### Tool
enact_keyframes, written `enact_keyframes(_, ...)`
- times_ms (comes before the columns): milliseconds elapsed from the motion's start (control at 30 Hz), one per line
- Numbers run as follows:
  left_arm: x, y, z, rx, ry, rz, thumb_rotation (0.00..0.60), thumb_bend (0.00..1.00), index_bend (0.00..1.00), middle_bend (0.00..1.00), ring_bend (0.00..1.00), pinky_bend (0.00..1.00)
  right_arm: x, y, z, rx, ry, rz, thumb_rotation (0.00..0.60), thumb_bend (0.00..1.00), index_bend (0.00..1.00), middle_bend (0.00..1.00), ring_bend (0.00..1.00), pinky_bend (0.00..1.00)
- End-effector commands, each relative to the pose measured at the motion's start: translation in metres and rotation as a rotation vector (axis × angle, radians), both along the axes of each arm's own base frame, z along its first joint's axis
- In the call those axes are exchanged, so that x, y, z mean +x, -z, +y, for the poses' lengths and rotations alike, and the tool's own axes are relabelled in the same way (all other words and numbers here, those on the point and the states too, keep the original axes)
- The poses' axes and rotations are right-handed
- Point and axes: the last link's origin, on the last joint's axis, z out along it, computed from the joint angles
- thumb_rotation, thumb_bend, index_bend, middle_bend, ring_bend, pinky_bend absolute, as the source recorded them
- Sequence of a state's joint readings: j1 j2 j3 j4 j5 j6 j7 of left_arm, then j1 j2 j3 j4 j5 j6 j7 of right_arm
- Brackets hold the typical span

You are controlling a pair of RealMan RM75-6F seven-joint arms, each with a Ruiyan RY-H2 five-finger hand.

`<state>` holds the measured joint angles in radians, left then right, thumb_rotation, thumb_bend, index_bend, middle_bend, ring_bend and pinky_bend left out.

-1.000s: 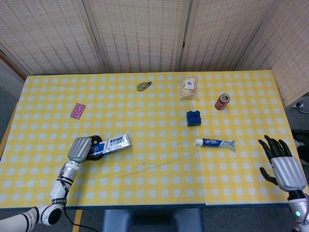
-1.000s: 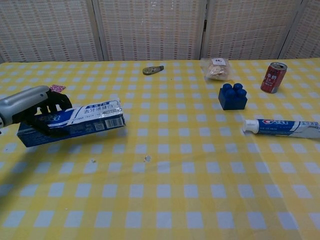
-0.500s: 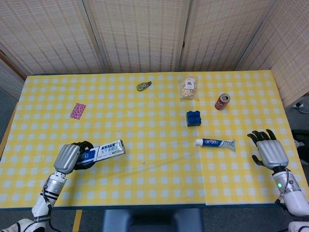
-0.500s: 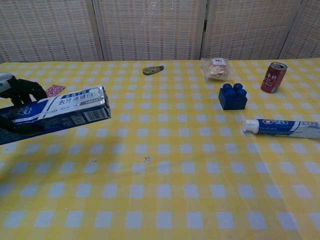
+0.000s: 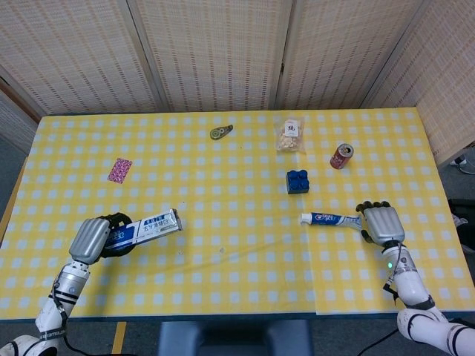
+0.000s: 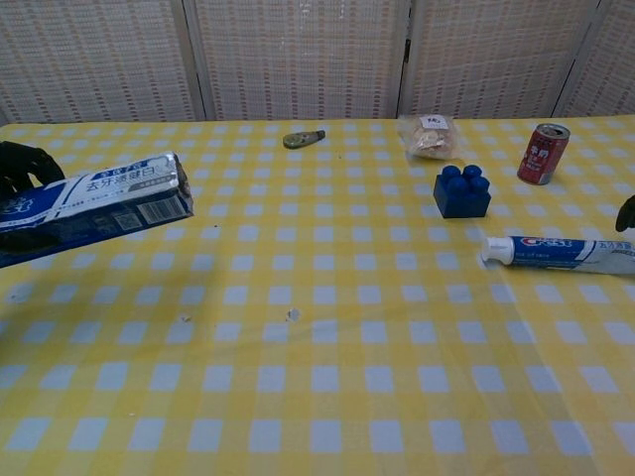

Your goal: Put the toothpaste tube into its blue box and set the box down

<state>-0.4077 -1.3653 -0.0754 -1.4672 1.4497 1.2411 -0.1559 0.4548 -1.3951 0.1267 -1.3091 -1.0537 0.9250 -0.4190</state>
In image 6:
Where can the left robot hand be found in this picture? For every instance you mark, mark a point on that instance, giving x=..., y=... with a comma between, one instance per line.
x=25, y=166

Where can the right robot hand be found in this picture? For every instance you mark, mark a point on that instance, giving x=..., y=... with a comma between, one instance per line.
x=627, y=218

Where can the blue white toothpaste tube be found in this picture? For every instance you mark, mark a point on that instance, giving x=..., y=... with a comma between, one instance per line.
x=546, y=250

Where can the blue white toothpaste box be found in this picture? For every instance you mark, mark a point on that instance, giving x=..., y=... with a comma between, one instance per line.
x=114, y=203

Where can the red drink can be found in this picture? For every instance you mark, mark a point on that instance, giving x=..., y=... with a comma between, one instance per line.
x=538, y=158

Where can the woven folding screen panel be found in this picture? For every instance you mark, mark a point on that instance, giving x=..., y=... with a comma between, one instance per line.
x=302, y=59
x=496, y=59
x=610, y=74
x=94, y=59

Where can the blue toy building block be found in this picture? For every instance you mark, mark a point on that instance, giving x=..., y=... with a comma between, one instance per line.
x=461, y=201

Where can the clear bag of snacks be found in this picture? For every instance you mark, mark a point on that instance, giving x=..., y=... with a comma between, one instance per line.
x=431, y=139

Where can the green correction tape dispenser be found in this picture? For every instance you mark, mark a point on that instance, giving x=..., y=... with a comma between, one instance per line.
x=297, y=140

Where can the yellow checkered tablecloth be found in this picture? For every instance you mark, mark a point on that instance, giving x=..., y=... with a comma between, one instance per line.
x=317, y=372

